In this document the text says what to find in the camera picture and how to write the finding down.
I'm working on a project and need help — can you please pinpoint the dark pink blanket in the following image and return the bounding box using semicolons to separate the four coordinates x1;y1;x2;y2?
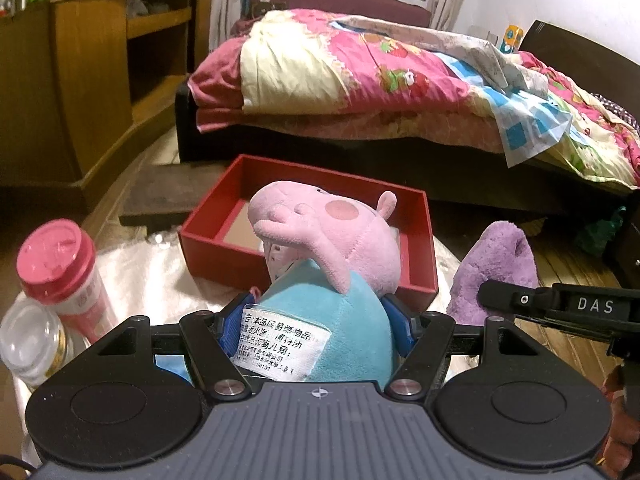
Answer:
190;35;506;154

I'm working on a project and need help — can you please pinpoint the dark nightstand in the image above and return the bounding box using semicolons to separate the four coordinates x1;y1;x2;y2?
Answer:
604;205;640;292

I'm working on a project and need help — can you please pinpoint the wooden cabinet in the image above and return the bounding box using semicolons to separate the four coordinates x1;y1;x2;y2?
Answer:
0;0;216;206

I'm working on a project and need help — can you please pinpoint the pink lidded bottle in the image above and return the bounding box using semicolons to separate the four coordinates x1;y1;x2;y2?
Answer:
16;218;119;347

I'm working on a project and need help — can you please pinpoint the black cable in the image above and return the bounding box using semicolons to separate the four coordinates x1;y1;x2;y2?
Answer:
0;454;37;475

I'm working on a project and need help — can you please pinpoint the clear plastic jar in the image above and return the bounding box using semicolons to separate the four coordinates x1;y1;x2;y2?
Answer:
0;298;77;391

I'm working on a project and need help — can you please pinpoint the person's right hand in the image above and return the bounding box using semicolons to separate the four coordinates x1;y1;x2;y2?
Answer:
602;360;640;480

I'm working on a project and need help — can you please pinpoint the pink pig plush toy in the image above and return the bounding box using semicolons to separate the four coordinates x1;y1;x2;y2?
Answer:
232;180;401;386

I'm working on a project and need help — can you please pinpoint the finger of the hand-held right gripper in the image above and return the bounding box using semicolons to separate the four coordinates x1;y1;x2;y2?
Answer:
477;279;554;322

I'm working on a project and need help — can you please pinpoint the dark wooden headboard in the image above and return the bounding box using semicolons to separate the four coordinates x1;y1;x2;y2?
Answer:
517;20;640;87

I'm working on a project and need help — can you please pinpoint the red cardboard box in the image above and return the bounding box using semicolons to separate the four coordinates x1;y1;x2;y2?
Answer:
178;154;440;297

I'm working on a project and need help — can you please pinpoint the dark wooden stool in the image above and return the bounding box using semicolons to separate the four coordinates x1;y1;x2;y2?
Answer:
119;164;237;234

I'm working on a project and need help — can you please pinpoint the purple plush toy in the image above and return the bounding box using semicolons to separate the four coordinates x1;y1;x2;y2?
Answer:
446;220;540;334

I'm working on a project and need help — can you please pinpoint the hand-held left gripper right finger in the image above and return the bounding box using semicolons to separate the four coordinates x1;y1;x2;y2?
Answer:
382;294;541;403

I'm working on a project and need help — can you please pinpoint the green plastic bag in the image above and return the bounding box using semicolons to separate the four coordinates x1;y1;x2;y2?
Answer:
575;207;629;257

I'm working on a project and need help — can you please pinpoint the maroon sofa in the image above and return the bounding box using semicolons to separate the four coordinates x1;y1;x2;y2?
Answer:
231;0;434;37

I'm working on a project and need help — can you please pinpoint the blue checkered cloth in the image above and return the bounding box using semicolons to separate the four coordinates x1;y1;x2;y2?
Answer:
435;50;574;169

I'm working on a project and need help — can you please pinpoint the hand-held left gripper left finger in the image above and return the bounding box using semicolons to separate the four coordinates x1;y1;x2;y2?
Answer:
97;294;253;403

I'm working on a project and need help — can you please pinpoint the dark dotted cloth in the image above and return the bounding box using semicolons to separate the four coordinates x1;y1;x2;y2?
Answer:
590;92;640;132

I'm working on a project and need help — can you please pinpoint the small colourful box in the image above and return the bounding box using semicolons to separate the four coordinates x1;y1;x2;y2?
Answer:
501;25;524;55

